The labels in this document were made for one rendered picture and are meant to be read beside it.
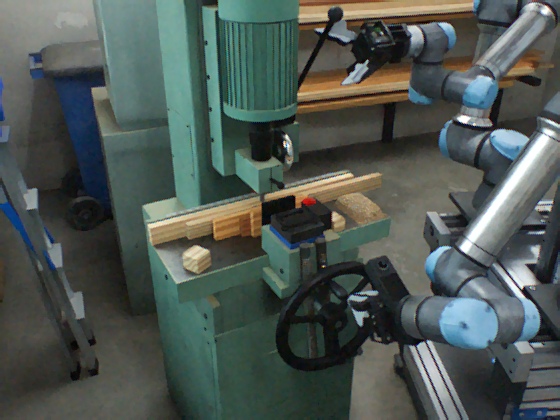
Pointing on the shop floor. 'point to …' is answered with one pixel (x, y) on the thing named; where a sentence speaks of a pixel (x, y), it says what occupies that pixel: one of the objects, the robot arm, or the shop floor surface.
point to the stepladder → (36, 234)
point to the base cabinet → (247, 366)
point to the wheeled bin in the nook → (79, 125)
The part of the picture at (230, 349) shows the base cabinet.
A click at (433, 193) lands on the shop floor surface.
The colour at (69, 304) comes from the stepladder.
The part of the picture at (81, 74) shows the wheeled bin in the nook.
